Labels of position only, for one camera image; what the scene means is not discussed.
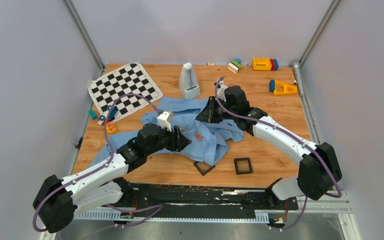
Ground left black square frame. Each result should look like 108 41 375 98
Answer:
193 161 215 176

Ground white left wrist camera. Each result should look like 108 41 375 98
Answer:
157 111 174 132

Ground black square frame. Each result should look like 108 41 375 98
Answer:
233 157 253 175
193 161 215 176

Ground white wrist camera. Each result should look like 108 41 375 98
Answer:
157 111 174 132
217 81 228 102

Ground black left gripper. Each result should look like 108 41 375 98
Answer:
145 122 192 156

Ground right black square frame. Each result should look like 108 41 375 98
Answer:
233 157 253 175

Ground gold leaf brooch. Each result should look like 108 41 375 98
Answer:
194 132 203 142

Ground black white checkerboard mat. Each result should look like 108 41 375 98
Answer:
87 63 164 116

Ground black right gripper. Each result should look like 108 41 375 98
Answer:
196 96 237 124

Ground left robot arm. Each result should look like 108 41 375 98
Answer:
32 123 192 233

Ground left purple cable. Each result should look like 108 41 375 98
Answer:
32 93 164 233

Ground white green blue blocks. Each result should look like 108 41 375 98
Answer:
227 58 243 74

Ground teal small block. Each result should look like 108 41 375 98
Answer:
88 109 98 120

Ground purple cable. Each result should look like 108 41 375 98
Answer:
214 76 343 232
32 93 164 233

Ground yellow round toy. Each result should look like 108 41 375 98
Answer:
105 121 118 135

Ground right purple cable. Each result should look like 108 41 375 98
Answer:
214 76 343 232

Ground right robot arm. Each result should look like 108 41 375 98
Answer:
195 86 342 209

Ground silver leaf brooch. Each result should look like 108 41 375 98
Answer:
179 126 188 132

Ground light blue shirt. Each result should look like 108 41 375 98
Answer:
89 97 244 167

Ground white metronome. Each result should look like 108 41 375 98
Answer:
178 62 201 100

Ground grey pipe in corner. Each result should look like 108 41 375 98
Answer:
291 60 305 97

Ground yellow blue toy wedge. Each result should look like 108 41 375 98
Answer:
269 79 298 96

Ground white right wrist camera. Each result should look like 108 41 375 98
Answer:
217 81 228 102

